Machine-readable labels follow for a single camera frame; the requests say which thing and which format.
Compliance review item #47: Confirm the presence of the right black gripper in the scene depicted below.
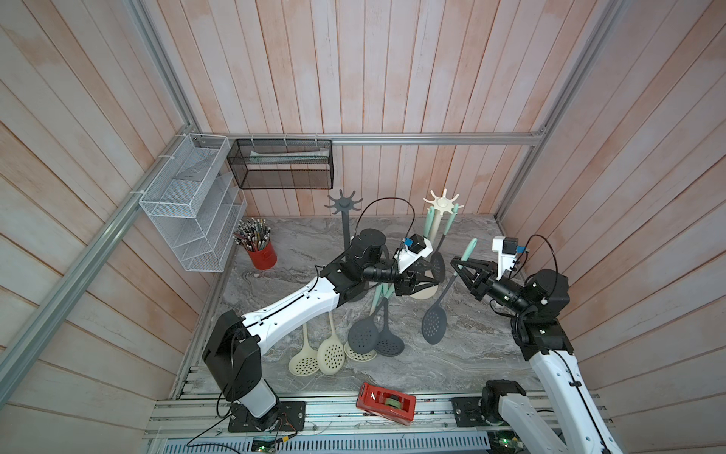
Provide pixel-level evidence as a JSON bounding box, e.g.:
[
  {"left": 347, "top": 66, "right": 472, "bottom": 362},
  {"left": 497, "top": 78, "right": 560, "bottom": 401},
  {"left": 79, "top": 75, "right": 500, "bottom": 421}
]
[{"left": 454, "top": 260, "right": 534, "bottom": 323}]

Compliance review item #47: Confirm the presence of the grey skimmer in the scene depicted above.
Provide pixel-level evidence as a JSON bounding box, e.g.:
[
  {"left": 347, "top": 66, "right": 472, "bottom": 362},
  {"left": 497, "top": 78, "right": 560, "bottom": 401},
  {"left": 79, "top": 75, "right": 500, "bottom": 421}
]
[
  {"left": 423, "top": 205, "right": 436, "bottom": 238},
  {"left": 374, "top": 284, "right": 405, "bottom": 357},
  {"left": 430, "top": 204, "right": 459, "bottom": 282},
  {"left": 422, "top": 234, "right": 478, "bottom": 344}
]

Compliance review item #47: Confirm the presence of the cream skimmer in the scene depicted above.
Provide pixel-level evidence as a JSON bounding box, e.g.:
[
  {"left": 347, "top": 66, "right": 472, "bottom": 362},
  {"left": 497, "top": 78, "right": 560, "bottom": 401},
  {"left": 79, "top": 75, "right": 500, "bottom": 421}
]
[
  {"left": 289, "top": 323, "right": 320, "bottom": 376},
  {"left": 344, "top": 342, "right": 377, "bottom": 362},
  {"left": 317, "top": 312, "right": 346, "bottom": 376}
]

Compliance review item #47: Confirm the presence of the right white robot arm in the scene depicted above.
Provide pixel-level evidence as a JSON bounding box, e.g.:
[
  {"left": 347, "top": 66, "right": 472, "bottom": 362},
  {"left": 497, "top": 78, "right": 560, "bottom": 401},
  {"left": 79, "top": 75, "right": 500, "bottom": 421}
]
[{"left": 451, "top": 257, "right": 621, "bottom": 453}]

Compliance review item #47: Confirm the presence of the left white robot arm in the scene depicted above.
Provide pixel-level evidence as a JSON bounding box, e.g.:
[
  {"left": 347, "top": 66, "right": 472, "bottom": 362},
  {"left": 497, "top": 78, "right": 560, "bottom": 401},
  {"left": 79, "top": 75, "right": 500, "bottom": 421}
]
[{"left": 202, "top": 228, "right": 436, "bottom": 420}]

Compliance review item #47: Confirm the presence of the cream utensil rack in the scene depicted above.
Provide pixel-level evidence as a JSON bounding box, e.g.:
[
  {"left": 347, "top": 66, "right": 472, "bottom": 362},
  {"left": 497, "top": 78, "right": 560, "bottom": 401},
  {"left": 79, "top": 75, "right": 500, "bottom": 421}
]
[{"left": 407, "top": 188, "right": 464, "bottom": 301}]

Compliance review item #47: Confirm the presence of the dark grey utensil rack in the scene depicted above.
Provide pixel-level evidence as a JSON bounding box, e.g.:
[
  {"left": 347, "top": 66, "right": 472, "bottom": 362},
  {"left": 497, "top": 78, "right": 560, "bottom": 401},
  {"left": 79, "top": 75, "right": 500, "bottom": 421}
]
[{"left": 327, "top": 189, "right": 363, "bottom": 264}]

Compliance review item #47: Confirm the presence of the grey solid spoon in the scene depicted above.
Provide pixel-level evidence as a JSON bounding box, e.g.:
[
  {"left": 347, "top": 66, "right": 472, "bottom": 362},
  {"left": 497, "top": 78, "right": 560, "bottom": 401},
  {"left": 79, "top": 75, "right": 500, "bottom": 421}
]
[{"left": 348, "top": 284, "right": 394, "bottom": 355}]

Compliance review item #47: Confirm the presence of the red tape dispenser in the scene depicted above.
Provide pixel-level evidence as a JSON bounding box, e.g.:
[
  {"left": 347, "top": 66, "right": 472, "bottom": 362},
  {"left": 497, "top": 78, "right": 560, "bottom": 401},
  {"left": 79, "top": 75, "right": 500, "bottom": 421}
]
[{"left": 355, "top": 382, "right": 417, "bottom": 426}]

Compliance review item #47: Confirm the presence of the red pencil cup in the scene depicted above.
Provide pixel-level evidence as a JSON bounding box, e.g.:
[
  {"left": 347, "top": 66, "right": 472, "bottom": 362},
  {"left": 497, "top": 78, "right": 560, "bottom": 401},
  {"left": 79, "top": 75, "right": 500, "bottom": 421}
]
[{"left": 233, "top": 218, "right": 277, "bottom": 271}]

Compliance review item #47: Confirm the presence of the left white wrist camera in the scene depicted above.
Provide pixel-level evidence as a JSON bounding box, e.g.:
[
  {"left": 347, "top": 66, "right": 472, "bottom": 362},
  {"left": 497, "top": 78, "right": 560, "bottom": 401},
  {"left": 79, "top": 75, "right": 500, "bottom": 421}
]
[{"left": 394, "top": 234, "right": 433, "bottom": 274}]

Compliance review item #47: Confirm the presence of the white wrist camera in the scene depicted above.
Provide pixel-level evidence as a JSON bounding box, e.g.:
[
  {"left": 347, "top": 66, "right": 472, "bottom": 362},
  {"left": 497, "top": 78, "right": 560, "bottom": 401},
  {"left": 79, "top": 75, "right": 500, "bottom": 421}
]
[
  {"left": 492, "top": 236, "right": 519, "bottom": 279},
  {"left": 394, "top": 234, "right": 433, "bottom": 274}
]

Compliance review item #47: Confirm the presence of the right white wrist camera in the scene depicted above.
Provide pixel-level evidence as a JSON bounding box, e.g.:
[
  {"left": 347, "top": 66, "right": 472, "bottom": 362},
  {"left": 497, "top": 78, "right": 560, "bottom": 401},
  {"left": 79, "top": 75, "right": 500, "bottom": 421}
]
[{"left": 492, "top": 236, "right": 519, "bottom": 279}]

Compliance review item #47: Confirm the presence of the black mesh wall basket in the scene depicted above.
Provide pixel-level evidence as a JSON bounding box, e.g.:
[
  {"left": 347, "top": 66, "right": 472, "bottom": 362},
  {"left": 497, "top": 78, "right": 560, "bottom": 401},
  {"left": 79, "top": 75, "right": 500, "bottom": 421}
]
[{"left": 227, "top": 138, "right": 335, "bottom": 190}]

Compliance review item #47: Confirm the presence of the white wire mesh shelf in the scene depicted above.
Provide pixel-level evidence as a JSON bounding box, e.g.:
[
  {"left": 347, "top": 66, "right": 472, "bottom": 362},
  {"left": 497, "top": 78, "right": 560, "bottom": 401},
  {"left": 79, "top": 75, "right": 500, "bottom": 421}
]
[{"left": 140, "top": 134, "right": 247, "bottom": 272}]

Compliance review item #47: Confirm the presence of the aluminium frame rail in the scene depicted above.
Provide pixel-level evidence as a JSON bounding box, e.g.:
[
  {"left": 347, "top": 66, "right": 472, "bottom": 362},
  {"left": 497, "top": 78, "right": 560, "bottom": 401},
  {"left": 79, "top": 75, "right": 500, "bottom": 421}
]
[{"left": 219, "top": 132, "right": 544, "bottom": 146}]

